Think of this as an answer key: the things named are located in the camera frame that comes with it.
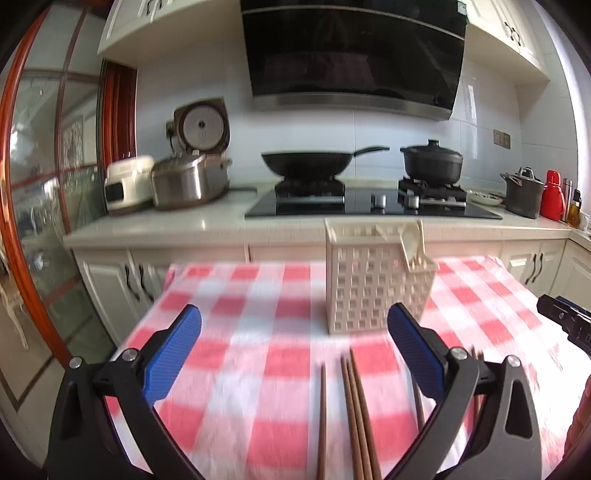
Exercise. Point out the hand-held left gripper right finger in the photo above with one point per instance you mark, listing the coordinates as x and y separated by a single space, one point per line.
415 350

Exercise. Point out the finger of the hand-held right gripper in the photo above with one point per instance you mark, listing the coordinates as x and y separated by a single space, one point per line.
561 308
581 333

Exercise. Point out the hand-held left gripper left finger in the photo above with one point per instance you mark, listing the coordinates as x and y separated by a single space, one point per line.
178 350

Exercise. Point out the cream plastic utensil basket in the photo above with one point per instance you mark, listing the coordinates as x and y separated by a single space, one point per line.
360 295

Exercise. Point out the red white checked tablecloth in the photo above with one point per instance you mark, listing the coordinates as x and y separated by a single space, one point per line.
258 323

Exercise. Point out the yellow oil bottle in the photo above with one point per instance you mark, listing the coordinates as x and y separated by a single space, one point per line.
575 212

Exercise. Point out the white lower kitchen cabinets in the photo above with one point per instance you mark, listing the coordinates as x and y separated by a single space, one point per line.
106 281

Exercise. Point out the silver bottle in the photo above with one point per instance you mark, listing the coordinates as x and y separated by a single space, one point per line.
567 198

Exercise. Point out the red thermos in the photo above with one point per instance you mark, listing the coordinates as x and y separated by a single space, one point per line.
551 198

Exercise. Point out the grey stockpot with lid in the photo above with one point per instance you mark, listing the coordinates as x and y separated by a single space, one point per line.
524 196

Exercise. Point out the speckled kitchen countertop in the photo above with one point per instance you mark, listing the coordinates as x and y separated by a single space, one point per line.
184 221

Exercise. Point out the small dish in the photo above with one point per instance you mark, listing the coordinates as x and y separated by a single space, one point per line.
485 197

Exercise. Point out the black glass gas stove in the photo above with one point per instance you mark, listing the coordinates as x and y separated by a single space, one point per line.
360 201

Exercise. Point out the stainless steel lidded pot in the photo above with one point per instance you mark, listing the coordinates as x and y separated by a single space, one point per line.
189 182

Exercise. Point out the white countertop appliance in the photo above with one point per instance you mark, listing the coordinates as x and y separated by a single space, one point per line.
127 177

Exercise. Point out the black lidded cooking pot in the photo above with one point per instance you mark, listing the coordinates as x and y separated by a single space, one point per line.
431 164

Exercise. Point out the red framed glass door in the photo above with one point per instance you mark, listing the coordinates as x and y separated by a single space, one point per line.
46 207

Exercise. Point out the black wok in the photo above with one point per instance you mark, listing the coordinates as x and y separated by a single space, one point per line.
304 161

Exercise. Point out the rice cooker with open lid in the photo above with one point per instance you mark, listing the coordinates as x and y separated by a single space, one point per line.
203 124

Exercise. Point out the white upper cabinet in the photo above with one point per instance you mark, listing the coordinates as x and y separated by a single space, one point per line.
503 32
161 32

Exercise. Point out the black range hood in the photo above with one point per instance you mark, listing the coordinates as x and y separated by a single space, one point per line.
351 55

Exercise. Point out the brown wall switch plate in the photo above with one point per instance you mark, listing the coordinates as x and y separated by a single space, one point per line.
502 138

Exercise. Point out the wall socket with plug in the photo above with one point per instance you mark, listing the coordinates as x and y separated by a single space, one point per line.
171 129

